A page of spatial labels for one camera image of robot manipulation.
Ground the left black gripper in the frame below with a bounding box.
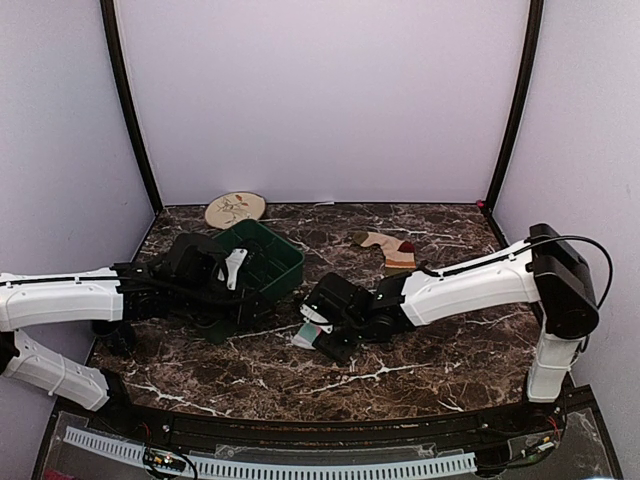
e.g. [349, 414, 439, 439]
[172, 281, 276, 327]

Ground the round embroidered plate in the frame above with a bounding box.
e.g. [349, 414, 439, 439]
[204, 192, 266, 230]

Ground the small green circuit board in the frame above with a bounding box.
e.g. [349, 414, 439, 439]
[143, 449, 187, 472]

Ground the green plastic divider tray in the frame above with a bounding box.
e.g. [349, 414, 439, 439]
[195, 219, 304, 344]

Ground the black frame post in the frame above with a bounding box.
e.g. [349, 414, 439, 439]
[99, 0, 164, 216]
[484, 0, 545, 212]

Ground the striped beige brown sock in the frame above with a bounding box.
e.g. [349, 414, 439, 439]
[352, 231, 417, 277]

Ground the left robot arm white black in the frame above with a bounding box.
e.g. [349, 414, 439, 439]
[1, 234, 268, 436]

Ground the pink sock with green patches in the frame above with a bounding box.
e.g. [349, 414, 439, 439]
[291, 323, 323, 350]

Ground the dark blue cup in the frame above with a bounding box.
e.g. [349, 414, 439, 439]
[91, 321, 136, 357]

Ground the black front table rail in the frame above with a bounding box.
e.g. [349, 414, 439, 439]
[84, 394, 566, 456]

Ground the black right frame post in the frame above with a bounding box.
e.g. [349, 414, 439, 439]
[484, 0, 545, 212]

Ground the black left frame post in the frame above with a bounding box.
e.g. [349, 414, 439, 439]
[99, 0, 164, 216]

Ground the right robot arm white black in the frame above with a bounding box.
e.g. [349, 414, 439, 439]
[300, 223, 607, 434]

